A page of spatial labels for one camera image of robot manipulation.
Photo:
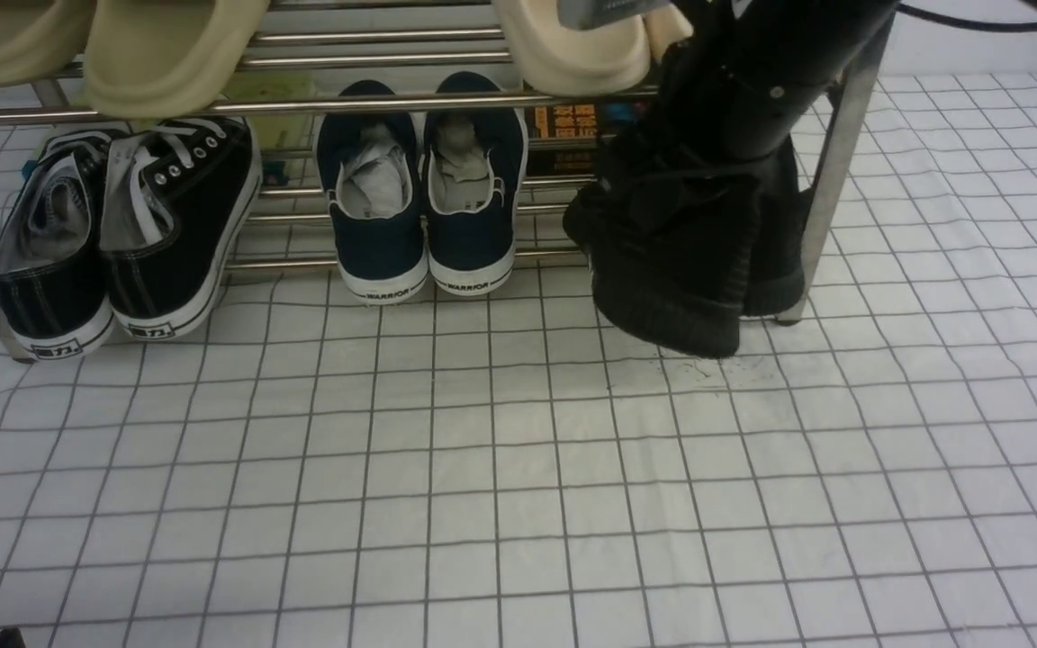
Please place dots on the black knit shoe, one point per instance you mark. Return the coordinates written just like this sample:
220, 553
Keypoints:
776, 275
668, 243

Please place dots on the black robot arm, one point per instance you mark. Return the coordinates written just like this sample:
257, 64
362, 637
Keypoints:
730, 93

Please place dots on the silver metal shoe rack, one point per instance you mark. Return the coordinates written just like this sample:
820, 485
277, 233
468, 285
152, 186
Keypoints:
849, 97

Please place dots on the green box behind rack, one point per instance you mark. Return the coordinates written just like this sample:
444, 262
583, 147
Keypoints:
277, 134

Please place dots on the navy Warrior sneaker right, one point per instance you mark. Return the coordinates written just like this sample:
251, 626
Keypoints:
473, 164

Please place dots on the navy warrior sneaker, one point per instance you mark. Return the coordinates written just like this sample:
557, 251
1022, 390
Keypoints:
473, 164
367, 165

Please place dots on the dark box yellow text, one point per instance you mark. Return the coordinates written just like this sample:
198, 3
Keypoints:
564, 138

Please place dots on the navy Warrior sneaker left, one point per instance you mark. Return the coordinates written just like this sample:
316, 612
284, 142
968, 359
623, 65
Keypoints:
367, 165

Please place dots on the cream beige slipper left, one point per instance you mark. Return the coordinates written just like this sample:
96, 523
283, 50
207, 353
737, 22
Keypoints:
568, 63

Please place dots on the cream beige slipper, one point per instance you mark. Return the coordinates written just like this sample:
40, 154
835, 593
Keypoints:
664, 26
568, 63

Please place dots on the cream beige slipper right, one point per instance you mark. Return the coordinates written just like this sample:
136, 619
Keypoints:
664, 26

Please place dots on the black canvas sneaker white laces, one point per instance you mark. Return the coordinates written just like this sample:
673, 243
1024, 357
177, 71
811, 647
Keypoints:
175, 199

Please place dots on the olive green slipper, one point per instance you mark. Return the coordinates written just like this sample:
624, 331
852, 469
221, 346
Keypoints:
38, 38
159, 59

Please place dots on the black canvas sneaker outer left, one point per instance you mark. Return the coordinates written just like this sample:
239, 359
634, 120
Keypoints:
52, 287

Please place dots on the olive green slipper far left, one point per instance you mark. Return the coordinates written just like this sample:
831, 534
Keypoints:
38, 38

